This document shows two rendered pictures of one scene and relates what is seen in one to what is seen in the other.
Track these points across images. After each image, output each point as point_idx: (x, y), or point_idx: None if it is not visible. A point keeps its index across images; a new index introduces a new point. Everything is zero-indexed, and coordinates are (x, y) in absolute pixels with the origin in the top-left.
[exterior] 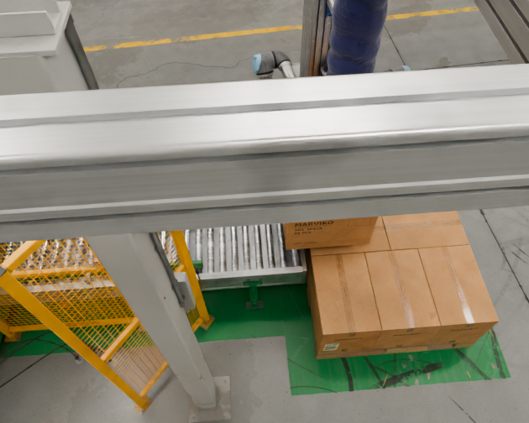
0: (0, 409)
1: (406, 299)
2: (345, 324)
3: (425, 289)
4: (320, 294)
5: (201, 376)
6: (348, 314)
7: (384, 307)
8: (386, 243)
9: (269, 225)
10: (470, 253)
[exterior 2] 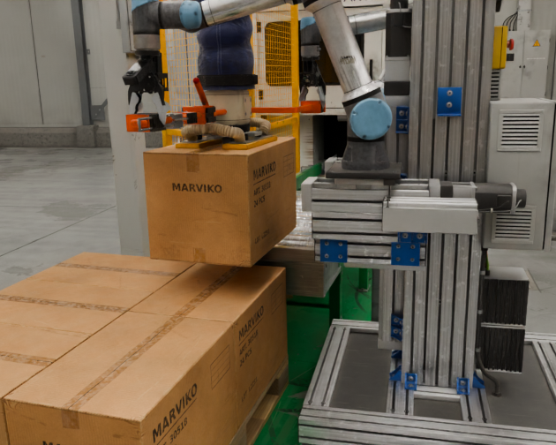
0: None
1: (30, 302)
2: (73, 262)
3: (14, 319)
4: (135, 257)
5: (114, 162)
6: (82, 266)
7: (49, 285)
8: (144, 310)
9: (281, 245)
10: None
